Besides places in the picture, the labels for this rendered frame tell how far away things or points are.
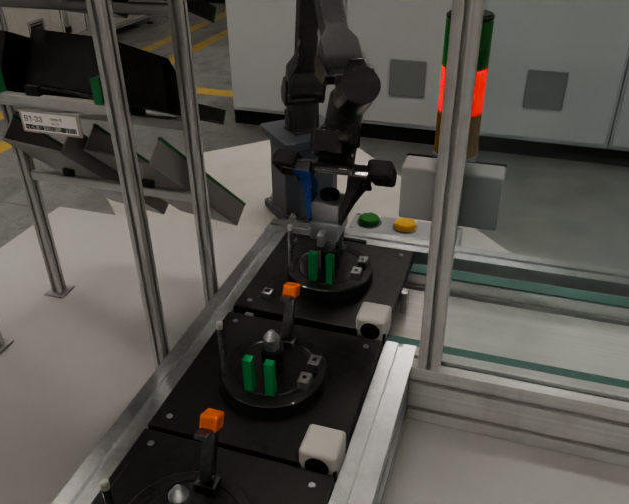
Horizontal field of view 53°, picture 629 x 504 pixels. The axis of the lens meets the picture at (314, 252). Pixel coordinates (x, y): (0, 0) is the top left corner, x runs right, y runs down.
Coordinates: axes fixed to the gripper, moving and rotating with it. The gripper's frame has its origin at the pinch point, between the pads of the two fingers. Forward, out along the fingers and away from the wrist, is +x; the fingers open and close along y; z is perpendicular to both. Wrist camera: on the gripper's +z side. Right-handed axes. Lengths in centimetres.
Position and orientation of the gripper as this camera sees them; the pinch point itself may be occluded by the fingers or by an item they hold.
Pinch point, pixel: (328, 200)
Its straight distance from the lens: 97.2
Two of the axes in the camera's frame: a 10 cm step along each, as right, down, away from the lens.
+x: -1.8, 9.7, -1.3
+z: -2.3, -1.7, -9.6
